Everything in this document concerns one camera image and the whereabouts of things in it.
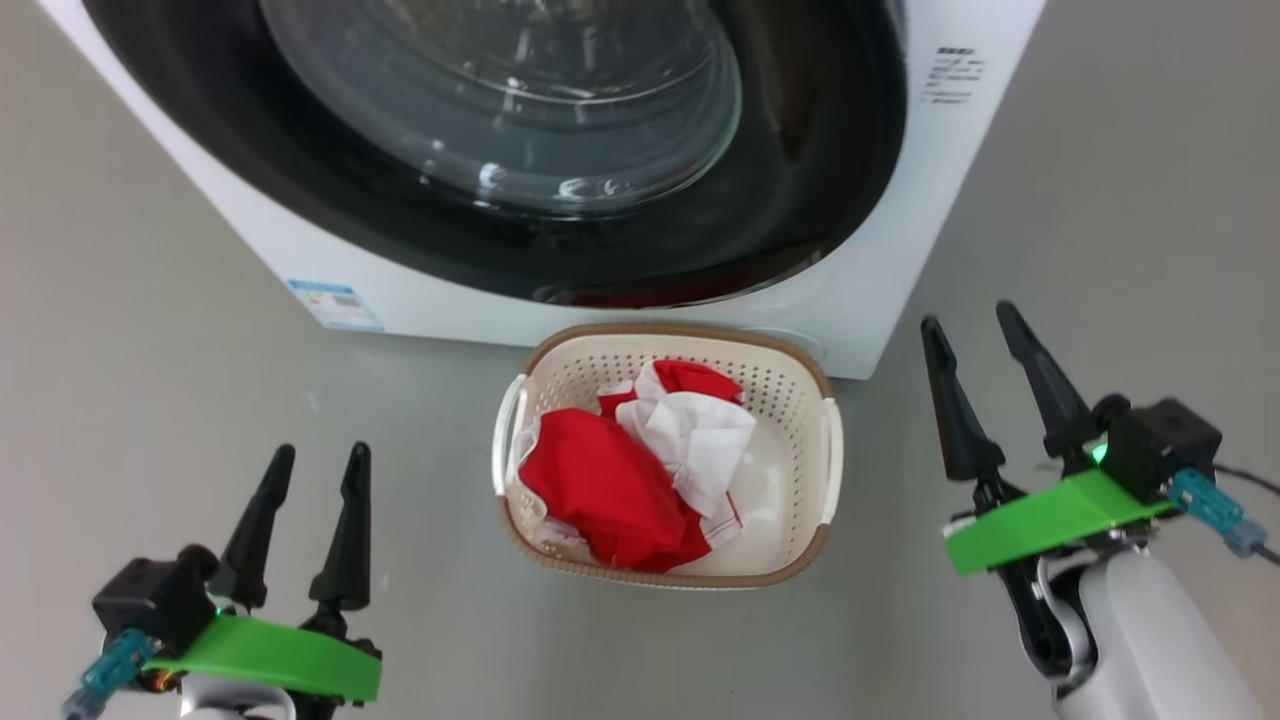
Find teal left cable connector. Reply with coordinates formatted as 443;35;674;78
62;628;156;719

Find teal cable connector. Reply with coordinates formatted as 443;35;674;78
1168;468;1269;558
62;628;156;719

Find thin black camera cable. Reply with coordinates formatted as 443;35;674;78
1215;463;1280;498

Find blue energy label sticker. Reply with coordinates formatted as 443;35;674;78
286;279;385;333

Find round glass washer door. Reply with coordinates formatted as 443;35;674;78
80;0;909;309

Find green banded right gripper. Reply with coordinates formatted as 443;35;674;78
920;300;1177;683

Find cream perforated laundry basket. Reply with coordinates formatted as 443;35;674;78
490;322;846;591

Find white front-load washing machine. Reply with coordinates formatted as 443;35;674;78
38;0;1048;381

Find red and white clothes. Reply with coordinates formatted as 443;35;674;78
515;358;758;574

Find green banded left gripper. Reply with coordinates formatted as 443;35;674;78
145;441;383;720

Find teal right cable connector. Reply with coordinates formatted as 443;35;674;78
1168;468;1269;558

